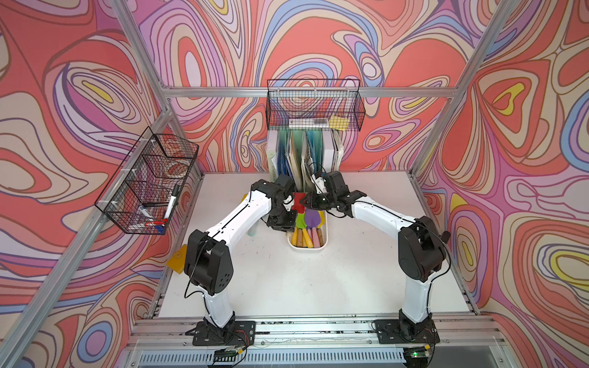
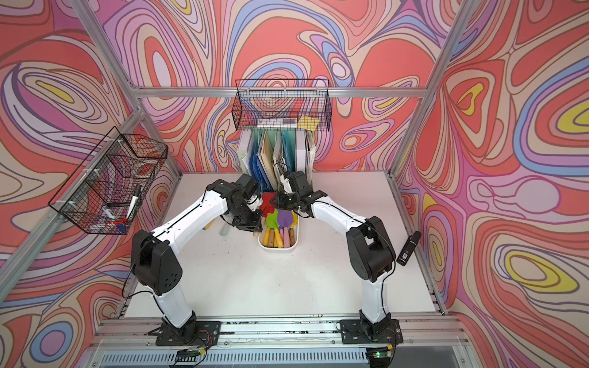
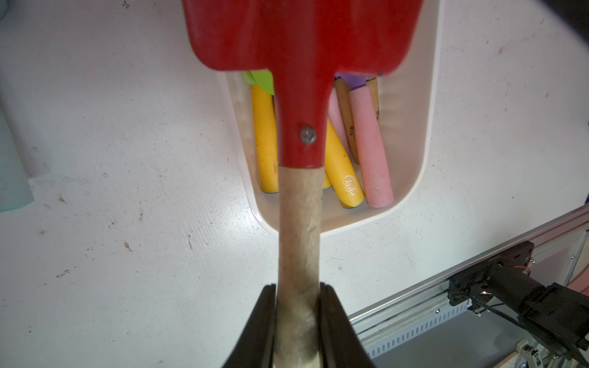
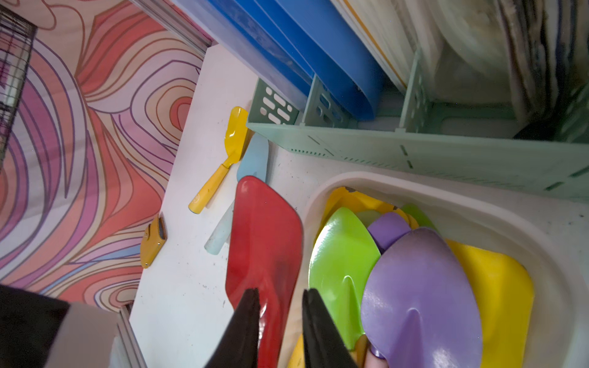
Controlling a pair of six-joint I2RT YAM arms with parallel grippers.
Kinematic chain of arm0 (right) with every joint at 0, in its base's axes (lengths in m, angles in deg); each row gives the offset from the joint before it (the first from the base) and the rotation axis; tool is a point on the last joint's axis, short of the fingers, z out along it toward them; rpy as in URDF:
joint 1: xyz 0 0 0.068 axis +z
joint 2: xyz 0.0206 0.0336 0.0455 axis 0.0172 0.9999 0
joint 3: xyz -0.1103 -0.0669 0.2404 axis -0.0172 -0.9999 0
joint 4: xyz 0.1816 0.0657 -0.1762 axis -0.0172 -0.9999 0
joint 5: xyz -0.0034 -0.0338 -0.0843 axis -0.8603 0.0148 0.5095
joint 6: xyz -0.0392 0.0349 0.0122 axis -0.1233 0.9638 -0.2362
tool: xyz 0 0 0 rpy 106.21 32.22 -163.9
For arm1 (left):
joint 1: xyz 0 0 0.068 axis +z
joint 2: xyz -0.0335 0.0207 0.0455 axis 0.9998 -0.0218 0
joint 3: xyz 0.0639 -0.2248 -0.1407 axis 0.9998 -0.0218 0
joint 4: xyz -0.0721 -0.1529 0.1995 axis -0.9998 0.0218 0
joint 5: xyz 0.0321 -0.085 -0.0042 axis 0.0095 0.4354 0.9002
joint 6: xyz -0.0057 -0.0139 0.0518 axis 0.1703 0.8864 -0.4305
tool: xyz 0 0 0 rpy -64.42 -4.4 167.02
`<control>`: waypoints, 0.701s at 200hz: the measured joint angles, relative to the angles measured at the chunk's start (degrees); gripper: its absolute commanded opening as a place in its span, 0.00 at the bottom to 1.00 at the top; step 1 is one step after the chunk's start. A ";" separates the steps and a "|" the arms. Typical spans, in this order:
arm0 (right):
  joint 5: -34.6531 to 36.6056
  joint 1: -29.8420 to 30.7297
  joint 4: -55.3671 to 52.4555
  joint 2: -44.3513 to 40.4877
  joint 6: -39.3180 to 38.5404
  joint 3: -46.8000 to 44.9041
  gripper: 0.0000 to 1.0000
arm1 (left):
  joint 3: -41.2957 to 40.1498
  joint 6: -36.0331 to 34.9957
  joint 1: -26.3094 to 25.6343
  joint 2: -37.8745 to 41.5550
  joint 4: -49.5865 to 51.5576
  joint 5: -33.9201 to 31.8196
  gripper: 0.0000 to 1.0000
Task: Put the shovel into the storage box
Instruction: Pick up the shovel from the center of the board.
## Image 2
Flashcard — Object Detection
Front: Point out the white storage tray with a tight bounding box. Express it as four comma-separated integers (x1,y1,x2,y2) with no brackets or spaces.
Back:
258,209,299,252

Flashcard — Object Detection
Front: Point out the red shovel wooden handle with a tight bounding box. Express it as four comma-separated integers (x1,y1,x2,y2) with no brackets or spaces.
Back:
259,193,276,226

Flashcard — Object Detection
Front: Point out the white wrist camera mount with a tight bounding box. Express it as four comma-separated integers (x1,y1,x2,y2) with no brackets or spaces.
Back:
280,172,294,194

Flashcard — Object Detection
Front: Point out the black wire basket left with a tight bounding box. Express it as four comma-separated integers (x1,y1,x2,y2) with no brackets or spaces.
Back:
48,128,168,236

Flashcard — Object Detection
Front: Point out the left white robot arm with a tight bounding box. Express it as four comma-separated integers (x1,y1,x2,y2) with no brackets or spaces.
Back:
130,174,262,331

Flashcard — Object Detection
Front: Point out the black white marker pen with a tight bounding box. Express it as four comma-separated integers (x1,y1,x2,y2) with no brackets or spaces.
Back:
126,184,142,220

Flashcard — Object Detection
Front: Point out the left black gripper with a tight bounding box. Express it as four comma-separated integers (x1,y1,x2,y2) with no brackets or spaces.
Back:
229,202,265,231

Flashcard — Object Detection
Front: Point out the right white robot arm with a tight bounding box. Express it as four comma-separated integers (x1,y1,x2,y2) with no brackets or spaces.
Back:
275,171,396,325

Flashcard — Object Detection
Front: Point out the light blue trowel white handle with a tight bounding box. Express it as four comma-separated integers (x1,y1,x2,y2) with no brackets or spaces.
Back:
219,219,232,237

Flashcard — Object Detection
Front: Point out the mint green file crate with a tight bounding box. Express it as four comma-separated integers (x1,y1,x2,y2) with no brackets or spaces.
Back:
237,130,317,193

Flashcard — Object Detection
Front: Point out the yellow plastic shovel blue cap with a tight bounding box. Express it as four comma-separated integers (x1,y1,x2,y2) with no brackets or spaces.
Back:
202,219,215,231

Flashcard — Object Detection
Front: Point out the purple trowel pink handle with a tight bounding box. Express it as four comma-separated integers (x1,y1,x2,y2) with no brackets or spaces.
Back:
278,209,293,237
282,228,291,248

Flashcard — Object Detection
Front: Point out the black wire basket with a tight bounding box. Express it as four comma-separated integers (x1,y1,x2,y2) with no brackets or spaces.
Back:
48,128,168,236
232,78,333,132

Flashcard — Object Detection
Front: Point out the yellow sponge in basket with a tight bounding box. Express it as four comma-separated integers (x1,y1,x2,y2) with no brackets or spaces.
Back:
297,115,321,131

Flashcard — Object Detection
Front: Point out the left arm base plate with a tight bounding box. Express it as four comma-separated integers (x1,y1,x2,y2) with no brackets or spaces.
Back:
156,320,222,347

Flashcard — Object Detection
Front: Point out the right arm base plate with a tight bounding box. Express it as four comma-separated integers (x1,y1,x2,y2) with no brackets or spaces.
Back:
336,313,404,346

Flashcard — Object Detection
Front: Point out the black wire basket back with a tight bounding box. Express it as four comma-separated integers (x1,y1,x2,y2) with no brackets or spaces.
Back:
232,78,333,132

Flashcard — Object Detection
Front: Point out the green scoop yellow handle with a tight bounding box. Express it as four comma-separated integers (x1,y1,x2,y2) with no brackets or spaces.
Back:
266,209,283,248

